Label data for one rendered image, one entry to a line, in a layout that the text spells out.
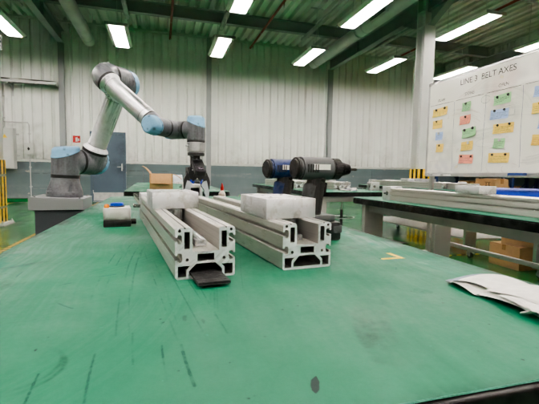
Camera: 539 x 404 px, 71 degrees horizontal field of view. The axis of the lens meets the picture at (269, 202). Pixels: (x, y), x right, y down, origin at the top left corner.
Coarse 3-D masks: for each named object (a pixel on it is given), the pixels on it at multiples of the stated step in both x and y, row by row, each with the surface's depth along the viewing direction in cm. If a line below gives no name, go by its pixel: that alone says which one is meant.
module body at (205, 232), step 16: (144, 208) 118; (192, 208) 92; (144, 224) 119; (160, 224) 80; (176, 224) 64; (192, 224) 84; (208, 224) 70; (224, 224) 65; (160, 240) 79; (176, 240) 63; (192, 240) 67; (208, 240) 70; (224, 240) 65; (176, 256) 65; (192, 256) 61; (208, 256) 66; (224, 256) 64; (176, 272) 61; (224, 272) 64
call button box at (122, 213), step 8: (104, 208) 115; (112, 208) 116; (120, 208) 116; (128, 208) 117; (104, 216) 115; (112, 216) 116; (120, 216) 117; (128, 216) 117; (104, 224) 115; (112, 224) 116; (120, 224) 117; (128, 224) 118
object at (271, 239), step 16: (208, 208) 121; (224, 208) 103; (240, 208) 94; (240, 224) 90; (256, 224) 83; (272, 224) 72; (288, 224) 68; (304, 224) 75; (320, 224) 70; (240, 240) 90; (256, 240) 80; (272, 240) 72; (288, 240) 68; (304, 240) 73; (320, 240) 71; (272, 256) 72; (288, 256) 68; (304, 256) 77; (320, 256) 74
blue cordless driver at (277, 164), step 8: (272, 160) 115; (280, 160) 115; (288, 160) 116; (264, 168) 116; (272, 168) 113; (280, 168) 114; (288, 168) 115; (272, 176) 115; (280, 176) 115; (288, 176) 117; (280, 184) 116; (288, 184) 117; (280, 192) 116; (288, 192) 117
